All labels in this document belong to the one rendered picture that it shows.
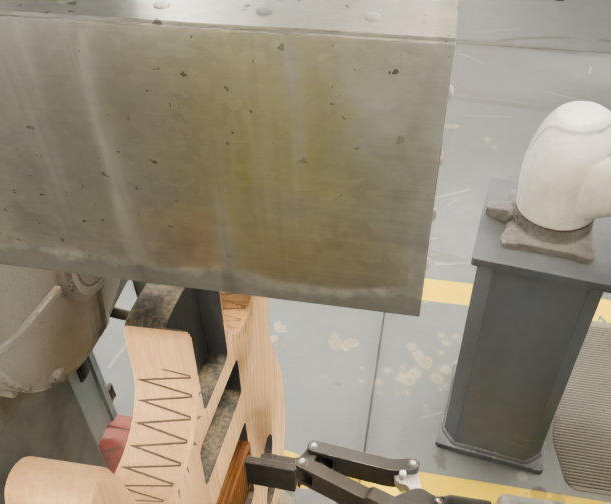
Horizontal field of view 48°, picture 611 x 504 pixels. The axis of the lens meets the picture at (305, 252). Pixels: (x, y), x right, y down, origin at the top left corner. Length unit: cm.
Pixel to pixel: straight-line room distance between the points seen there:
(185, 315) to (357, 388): 156
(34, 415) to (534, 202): 94
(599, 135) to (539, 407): 70
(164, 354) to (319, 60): 25
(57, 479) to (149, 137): 16
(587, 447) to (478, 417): 35
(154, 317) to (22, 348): 15
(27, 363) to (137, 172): 30
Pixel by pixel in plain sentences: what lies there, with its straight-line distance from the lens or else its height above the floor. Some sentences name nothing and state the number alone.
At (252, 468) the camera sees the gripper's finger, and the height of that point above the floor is 110.
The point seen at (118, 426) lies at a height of 62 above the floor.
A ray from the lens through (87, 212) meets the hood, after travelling 34.
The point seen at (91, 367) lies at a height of 81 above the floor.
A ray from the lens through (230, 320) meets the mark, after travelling 55.
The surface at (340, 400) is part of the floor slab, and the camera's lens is 198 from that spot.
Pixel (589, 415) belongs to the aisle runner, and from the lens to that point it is 208.
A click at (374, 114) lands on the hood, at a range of 26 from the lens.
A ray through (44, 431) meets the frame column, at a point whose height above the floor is 89.
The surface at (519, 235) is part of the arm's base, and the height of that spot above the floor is 72.
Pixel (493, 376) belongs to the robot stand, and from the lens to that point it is 166.
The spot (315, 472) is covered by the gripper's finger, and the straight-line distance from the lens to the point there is 60.
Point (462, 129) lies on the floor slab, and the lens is 305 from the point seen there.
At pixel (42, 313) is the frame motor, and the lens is 56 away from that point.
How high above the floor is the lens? 163
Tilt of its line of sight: 43 degrees down
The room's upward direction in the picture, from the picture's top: 2 degrees counter-clockwise
